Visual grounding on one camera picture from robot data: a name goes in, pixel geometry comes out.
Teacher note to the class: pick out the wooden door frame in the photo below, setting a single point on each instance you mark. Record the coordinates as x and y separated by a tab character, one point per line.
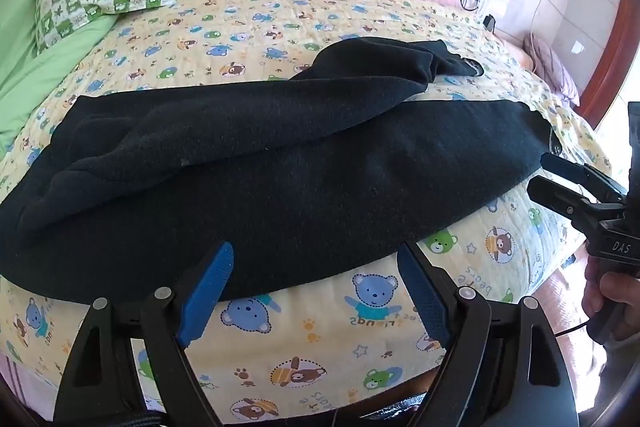
612	42

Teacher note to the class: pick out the purple striped pillow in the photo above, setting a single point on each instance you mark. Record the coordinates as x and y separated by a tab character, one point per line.
552	64

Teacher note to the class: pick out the pink striped mattress cover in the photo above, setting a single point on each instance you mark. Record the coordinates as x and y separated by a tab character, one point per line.
570	317

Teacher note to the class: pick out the person's right hand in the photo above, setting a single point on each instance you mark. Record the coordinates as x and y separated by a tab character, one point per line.
620	294

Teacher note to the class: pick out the green quilt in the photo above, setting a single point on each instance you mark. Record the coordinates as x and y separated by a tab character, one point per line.
30	37

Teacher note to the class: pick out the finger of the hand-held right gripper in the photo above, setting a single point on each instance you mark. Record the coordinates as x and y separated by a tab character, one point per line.
560	202
580	177

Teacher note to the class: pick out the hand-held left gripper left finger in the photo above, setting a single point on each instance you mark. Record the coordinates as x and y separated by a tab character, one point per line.
207	292

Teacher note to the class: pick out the small black device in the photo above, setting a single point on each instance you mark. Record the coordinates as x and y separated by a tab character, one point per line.
489	23

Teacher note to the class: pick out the yellow bear print bed sheet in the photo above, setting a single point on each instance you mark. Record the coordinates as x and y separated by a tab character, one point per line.
320	332

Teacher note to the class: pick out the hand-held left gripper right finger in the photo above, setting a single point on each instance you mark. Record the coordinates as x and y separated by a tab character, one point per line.
425	292

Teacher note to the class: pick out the black pants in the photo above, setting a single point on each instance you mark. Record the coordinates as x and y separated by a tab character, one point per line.
260	187

